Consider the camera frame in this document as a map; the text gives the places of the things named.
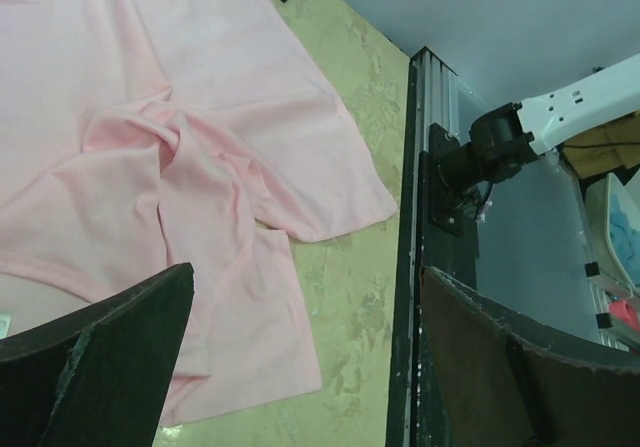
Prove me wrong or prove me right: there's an aluminium rail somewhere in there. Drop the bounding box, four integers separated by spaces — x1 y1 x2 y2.
417 47 468 150

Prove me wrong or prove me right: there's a pink garment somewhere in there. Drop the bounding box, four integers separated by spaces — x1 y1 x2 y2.
1 0 396 425

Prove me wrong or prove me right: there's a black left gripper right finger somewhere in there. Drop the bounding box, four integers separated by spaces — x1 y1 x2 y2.
421 267 639 446

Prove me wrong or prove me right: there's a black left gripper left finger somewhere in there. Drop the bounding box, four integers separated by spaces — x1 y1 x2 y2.
1 263 194 446

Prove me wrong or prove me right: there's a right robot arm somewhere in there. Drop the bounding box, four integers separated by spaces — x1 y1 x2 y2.
437 55 639 193

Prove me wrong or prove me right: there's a black metal base frame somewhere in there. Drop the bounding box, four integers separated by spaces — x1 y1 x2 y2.
385 48 478 446

